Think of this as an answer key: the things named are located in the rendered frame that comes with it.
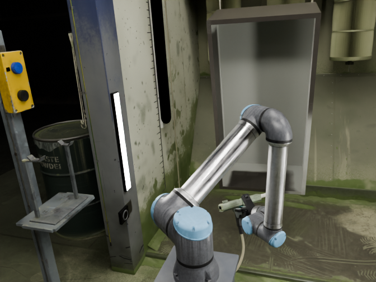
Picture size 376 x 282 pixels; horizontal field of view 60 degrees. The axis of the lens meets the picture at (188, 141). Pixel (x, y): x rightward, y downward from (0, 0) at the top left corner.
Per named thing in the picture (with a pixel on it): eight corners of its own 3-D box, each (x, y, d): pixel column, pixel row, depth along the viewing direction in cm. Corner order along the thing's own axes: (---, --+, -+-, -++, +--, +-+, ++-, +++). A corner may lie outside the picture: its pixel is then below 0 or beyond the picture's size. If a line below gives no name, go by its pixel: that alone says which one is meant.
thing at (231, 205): (228, 239, 196) (221, 202, 197) (223, 238, 200) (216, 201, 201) (287, 219, 218) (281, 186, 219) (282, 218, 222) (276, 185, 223)
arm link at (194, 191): (158, 229, 130) (272, 99, 145) (141, 211, 144) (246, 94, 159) (179, 247, 138) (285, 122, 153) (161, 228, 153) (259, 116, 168)
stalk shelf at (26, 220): (59, 194, 179) (59, 192, 179) (94, 198, 172) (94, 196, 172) (15, 225, 151) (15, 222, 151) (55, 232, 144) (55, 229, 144)
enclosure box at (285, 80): (226, 161, 270) (216, 9, 210) (302, 165, 254) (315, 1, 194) (219, 188, 241) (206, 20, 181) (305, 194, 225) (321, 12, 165)
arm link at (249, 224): (253, 225, 162) (272, 216, 167) (238, 215, 171) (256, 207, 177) (254, 241, 165) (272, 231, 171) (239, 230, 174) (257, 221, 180)
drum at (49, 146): (40, 226, 291) (17, 132, 263) (93, 199, 334) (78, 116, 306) (79, 249, 257) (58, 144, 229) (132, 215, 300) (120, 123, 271)
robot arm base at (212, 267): (212, 294, 122) (212, 273, 119) (166, 285, 128) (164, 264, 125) (223, 261, 139) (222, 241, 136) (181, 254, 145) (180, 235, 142)
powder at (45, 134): (22, 136, 264) (21, 134, 264) (78, 120, 304) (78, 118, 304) (59, 146, 232) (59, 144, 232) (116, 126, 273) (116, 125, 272)
